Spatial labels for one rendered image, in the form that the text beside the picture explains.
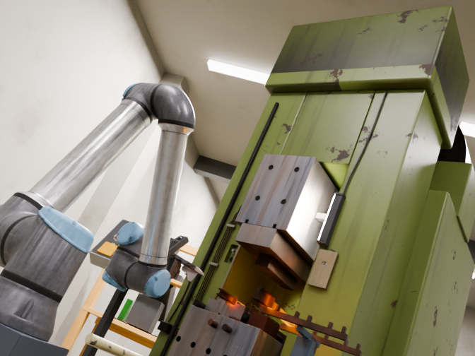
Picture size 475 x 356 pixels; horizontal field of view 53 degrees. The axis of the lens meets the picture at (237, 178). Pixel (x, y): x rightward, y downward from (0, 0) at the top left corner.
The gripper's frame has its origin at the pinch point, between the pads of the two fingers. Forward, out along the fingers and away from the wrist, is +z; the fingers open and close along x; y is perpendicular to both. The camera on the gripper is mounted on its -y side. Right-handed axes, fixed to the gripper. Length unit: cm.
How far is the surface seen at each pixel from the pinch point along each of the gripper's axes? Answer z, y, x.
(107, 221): 185, -71, -313
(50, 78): 28, -137, -275
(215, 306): 33.0, 4.8, -7.6
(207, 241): 47, -28, -40
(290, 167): 33, -70, 1
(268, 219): 33, -41, 1
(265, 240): 33.0, -29.9, 3.9
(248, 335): 27.0, 12.6, 18.1
